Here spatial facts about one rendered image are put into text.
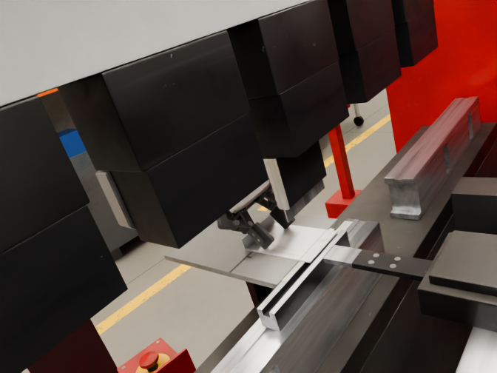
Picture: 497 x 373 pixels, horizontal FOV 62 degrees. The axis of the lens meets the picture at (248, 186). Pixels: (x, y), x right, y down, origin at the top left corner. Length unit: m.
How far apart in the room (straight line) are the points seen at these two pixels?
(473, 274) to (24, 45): 0.46
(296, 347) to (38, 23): 0.46
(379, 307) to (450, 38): 0.86
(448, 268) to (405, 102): 0.97
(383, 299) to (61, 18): 0.60
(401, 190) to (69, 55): 0.72
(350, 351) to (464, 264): 0.23
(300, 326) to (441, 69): 0.98
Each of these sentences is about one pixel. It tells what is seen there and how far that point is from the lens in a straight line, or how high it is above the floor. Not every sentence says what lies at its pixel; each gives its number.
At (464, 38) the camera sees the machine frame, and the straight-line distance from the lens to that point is 1.34.
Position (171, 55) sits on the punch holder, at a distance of 0.39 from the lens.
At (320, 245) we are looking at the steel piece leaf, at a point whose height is 1.00.
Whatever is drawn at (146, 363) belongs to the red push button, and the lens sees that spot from 0.89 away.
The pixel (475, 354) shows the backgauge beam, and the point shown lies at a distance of 0.50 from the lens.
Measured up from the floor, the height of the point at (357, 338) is 0.88.
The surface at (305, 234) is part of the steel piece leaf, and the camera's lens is 0.69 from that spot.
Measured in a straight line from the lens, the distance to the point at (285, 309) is 0.57.
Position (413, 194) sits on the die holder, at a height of 0.93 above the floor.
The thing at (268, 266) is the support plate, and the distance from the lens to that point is 0.64.
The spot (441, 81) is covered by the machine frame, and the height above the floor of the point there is 1.01.
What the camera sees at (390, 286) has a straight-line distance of 0.76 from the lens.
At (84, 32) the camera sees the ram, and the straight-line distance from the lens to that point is 0.35.
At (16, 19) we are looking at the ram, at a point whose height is 1.39.
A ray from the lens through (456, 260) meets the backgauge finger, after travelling 0.53.
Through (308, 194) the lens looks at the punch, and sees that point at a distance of 0.61.
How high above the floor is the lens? 1.35
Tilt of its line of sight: 22 degrees down
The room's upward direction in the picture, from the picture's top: 18 degrees counter-clockwise
